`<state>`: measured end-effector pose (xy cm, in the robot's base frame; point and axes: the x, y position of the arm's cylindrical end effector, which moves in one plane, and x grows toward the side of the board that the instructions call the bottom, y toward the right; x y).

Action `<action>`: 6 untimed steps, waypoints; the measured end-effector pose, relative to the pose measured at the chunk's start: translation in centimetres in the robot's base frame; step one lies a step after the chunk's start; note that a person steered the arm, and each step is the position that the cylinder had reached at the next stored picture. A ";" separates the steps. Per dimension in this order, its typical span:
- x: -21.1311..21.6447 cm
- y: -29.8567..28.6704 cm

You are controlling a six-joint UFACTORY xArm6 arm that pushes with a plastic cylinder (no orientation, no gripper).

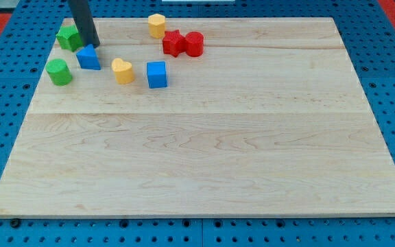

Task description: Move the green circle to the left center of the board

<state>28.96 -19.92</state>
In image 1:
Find yellow hexagon block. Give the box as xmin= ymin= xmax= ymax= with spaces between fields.
xmin=147 ymin=14 xmax=166 ymax=39

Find yellow heart block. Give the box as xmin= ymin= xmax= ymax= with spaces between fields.
xmin=111 ymin=58 xmax=135 ymax=84

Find red star block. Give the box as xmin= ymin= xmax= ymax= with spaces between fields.
xmin=163 ymin=30 xmax=185 ymax=57

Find blue cube block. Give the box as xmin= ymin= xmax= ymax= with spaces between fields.
xmin=146 ymin=61 xmax=168 ymax=89

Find red cylinder block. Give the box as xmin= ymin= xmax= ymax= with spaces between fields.
xmin=185 ymin=32 xmax=204 ymax=57

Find light wooden board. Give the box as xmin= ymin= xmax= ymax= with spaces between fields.
xmin=0 ymin=17 xmax=395 ymax=219

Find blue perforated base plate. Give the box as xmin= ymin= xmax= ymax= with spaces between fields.
xmin=0 ymin=0 xmax=395 ymax=246

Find blue triangle block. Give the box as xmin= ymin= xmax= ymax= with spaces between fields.
xmin=76 ymin=44 xmax=101 ymax=70

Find green star block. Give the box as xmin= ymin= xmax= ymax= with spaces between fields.
xmin=56 ymin=25 xmax=83 ymax=51

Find green cylinder block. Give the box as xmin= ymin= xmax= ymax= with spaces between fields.
xmin=45 ymin=58 xmax=73 ymax=86

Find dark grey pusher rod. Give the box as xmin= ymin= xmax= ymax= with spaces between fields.
xmin=67 ymin=0 xmax=100 ymax=48

